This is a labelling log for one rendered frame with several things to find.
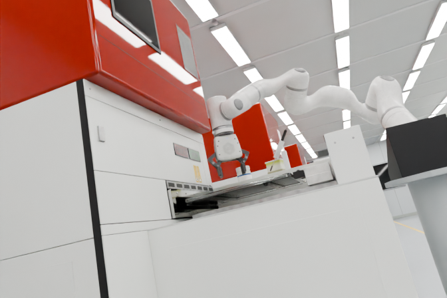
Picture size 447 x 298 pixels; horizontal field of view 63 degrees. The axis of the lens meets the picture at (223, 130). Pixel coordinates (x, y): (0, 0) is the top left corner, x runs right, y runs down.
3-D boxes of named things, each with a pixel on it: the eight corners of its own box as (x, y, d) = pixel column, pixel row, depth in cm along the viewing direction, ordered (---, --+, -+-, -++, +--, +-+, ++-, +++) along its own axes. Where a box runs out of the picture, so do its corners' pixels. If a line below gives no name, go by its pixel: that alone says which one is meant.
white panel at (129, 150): (93, 237, 85) (76, 81, 96) (214, 222, 161) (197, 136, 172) (104, 235, 85) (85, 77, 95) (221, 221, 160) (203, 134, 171)
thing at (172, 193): (171, 218, 119) (165, 189, 122) (217, 215, 160) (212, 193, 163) (175, 217, 119) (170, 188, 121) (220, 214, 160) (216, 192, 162)
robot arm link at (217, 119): (238, 124, 148) (223, 132, 154) (231, 94, 151) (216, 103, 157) (223, 124, 142) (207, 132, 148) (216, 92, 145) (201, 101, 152)
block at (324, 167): (305, 176, 116) (302, 167, 117) (306, 177, 119) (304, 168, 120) (330, 170, 114) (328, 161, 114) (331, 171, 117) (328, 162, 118)
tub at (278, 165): (267, 176, 166) (264, 162, 168) (273, 177, 172) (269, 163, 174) (283, 172, 163) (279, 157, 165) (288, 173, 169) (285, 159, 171)
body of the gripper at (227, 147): (213, 132, 143) (219, 160, 140) (237, 128, 145) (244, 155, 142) (209, 138, 150) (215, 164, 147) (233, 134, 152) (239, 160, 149)
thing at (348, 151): (338, 185, 95) (322, 134, 98) (342, 192, 146) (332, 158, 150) (376, 176, 92) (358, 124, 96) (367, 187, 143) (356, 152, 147)
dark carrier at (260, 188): (188, 201, 125) (188, 199, 125) (221, 202, 157) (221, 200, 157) (287, 176, 116) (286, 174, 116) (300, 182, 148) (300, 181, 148)
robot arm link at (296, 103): (400, 98, 164) (389, 130, 172) (392, 88, 174) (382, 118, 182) (287, 86, 167) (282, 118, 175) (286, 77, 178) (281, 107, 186)
